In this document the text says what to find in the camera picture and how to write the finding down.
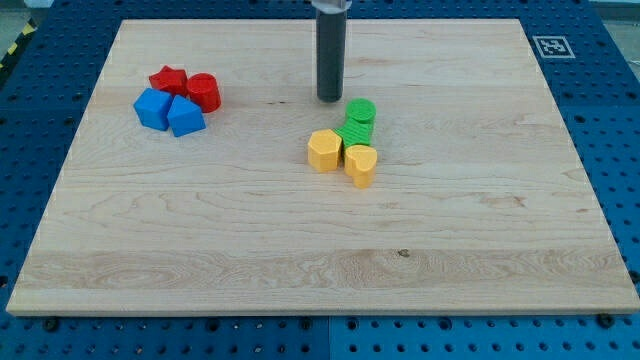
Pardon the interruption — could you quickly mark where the yellow hexagon block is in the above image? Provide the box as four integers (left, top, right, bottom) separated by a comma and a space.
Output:
307, 129, 342, 172

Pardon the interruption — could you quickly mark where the white fiducial marker tag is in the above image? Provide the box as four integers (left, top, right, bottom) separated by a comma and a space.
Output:
532, 35, 575, 60

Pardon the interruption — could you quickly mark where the red star block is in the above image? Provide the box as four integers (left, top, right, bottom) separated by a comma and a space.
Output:
149, 65, 188, 97

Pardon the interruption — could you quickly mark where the blue triangle block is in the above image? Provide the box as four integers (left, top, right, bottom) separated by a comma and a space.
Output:
167, 95, 206, 137

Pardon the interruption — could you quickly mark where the light wooden board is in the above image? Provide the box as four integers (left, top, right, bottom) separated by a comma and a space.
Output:
7, 19, 639, 317

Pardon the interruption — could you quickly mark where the green star block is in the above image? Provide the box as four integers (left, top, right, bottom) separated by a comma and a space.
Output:
333, 118, 374, 148

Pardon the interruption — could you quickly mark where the yellow heart block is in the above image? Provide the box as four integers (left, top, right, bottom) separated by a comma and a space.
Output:
344, 145, 378, 189

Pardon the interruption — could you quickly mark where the red cylinder block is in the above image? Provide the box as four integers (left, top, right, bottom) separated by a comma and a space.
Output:
186, 73, 222, 113

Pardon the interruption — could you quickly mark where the blue cube block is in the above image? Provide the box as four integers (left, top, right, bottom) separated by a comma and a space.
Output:
133, 88, 173, 131

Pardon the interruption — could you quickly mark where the green circle block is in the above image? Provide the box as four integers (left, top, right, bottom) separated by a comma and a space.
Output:
345, 98, 377, 124

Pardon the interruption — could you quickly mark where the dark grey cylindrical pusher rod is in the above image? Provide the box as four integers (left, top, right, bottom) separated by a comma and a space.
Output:
316, 10, 347, 103

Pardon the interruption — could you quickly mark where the silver rod mount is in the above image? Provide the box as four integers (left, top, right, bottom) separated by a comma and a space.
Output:
311, 0, 352, 12

